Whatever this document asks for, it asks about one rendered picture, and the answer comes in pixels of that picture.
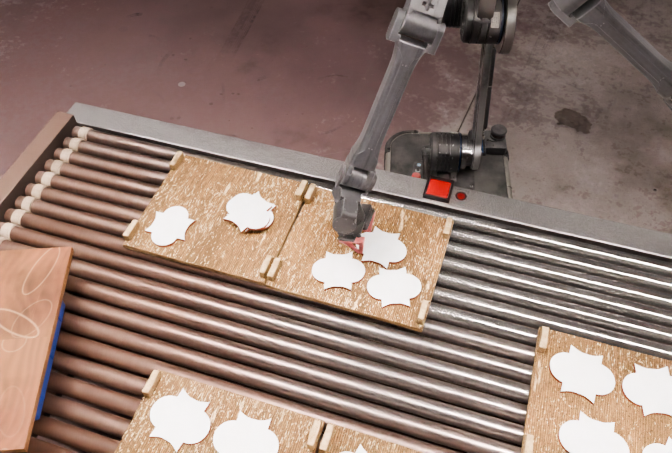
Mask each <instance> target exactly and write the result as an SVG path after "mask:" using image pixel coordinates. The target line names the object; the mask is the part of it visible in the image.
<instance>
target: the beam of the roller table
mask: <svg viewBox="0 0 672 453"><path fill-rule="evenodd" d="M67 113H68V114H73V115H74V117H75V119H76V122H77V124H78V126H79V127H83V126H84V127H89V128H92V129H93V130H97V131H101V132H105V133H110V134H114V135H118V136H123V137H127V138H131V139H136V140H140V141H144V142H149V143H153V144H157V145H162V146H166V147H170V148H175V149H179V150H184V151H188V152H192V153H197V154H201V155H205V156H210V157H214V158H218V159H223V160H227V161H231V162H236V163H240V164H244V165H249V166H253V167H257V168H262V169H266V170H270V171H275V172H279V173H283V174H288V175H292V176H297V177H301V178H305V179H310V180H314V181H318V182H323V183H327V184H331V185H335V182H336V176H337V174H338V172H339V170H340V168H341V166H342V165H344V163H345V162H344V161H339V160H335V159H330V158H326V157H321V156H317V155H312V154H308V153H303V152H299V151H294V150H290V149H285V148H281V147H276V146H272V145H267V144H263V143H258V142H254V141H249V140H245V139H240V138H236V137H231V136H226V135H222V134H217V133H213V132H208V131H204V130H199V129H195V128H190V127H186V126H181V125H177V124H172V123H168V122H163V121H159V120H154V119H150V118H145V117H141V116H136V115H132V114H127V113H123V112H118V111H114V110H109V109H105V108H100V107H96V106H91V105H87V104H82V103H78V102H76V103H75V104H74V105H73V106H72V107H71V108H70V110H69V111H68V112H67ZM375 171H376V174H375V175H377V180H376V184H375V186H374V188H373V189H372V191H371V192H370V191H369V192H368V193H370V194H375V195H379V196H383V197H388V198H392V199H396V200H401V201H405V202H409V203H414V204H418V205H423V206H427V207H431V208H436V209H440V210H444V211H449V212H453V213H457V214H462V215H466V216H470V217H475V218H479V219H483V220H488V221H492V222H496V223H501V224H505V225H509V226H514V227H518V228H522V229H527V230H531V231H535V232H540V233H544V234H549V235H553V236H557V237H562V238H566V239H570V240H575V241H579V242H583V243H588V244H592V245H596V246H601V247H605V248H609V249H614V250H618V251H622V252H627V253H631V254H635V255H640V256H644V257H648V258H653V259H657V260H662V261H666V262H670V263H672V234H669V233H664V232H660V231H655V230H651V229H646V228H642V227H637V226H632V225H628V224H623V223H619V222H614V221H610V220H605V219H601V218H596V217H592V216H587V215H583V214H578V213H574V212H569V211H565V210H560V209H556V208H551V207H547V206H542V205H538V204H533V203H529V202H524V201H520V200H515V199H511V198H506V197H502V196H497V195H493V194H488V193H484V192H479V191H475V190H470V189H466V188H461V187H457V186H454V187H453V190H452V194H451V198H450V201H449V204H448V203H443V202H439V201H435V200H430V199H426V198H423V192H424V189H425V186H426V182H427V180H425V179H420V178H416V177H411V176H407V175H402V174H398V173H393V172H389V171H384V170H380V169H375ZM457 192H464V193H465V194H466V196H467V197H466V199H465V200H458V199H456V197H455V194H456V193H457Z"/></svg>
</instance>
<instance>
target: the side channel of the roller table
mask: <svg viewBox="0 0 672 453"><path fill-rule="evenodd" d="M75 126H78V124H77V122H76V119H75V117H74V115H73V114H68V113H64V112H60V111H57V112H56V114H55V115H54V116H53V117H52V118H51V119H50V121H49V122H48V123H47V124H46V125H45V127H44V128H43V129H42V130H41V131H40V132H39V134H38V135H37V136H36V137H35V138H34V140H33V141H32V142H31V143H30V144H29V145H28V147H27V148H26V149H25V150H24V151H23V152H22V154H21V155H20V156H19V157H18V158H17V160H16V161H15V162H14V163H13V164H12V165H11V167H10V168H9V169H8V170H7V171H6V173H5V174H4V175H3V176H2V177H1V178H0V222H4V223H7V222H5V220H4V215H5V212H6V211H7V210H8V209H10V208H12V209H16V208H15V200H16V199H17V197H18V196H21V195H22V196H26V195H25V188H26V186H27V185H28V184H29V183H33V184H36V183H35V176H36V174H37V173H38V172H39V171H44V172H46V171H45V169H44V166H45V163H46V161H47V160H49V159H52V160H55V159H54V152H55V150H56V149H57V148H63V141H64V139H65V138H66V137H72V134H71V133H72V129H73V128H74V127H75ZM63 149H64V148H63ZM26 197H27V196H26ZM16 210H17V209H16Z"/></svg>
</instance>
